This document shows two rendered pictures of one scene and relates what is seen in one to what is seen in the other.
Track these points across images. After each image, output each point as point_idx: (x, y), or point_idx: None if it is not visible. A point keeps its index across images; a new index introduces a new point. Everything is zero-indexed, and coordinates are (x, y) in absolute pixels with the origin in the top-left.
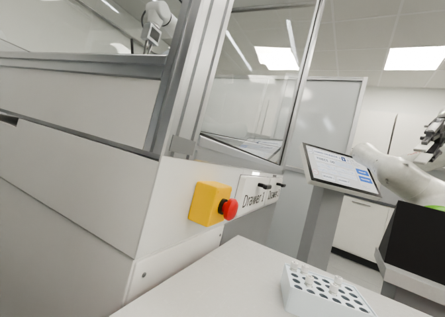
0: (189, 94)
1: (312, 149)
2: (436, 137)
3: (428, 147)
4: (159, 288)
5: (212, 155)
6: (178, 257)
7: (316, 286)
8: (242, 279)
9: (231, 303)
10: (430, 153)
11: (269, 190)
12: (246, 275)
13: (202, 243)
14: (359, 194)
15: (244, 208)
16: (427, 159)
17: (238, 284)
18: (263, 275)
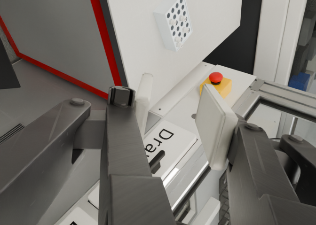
0: (284, 89)
1: None
2: (260, 153)
3: (216, 91)
4: (201, 59)
5: (242, 101)
6: (191, 78)
7: (181, 26)
8: (178, 57)
9: (192, 42)
10: (148, 110)
11: None
12: (174, 59)
13: (177, 92)
14: None
15: (156, 134)
16: (152, 82)
17: (182, 53)
18: (168, 57)
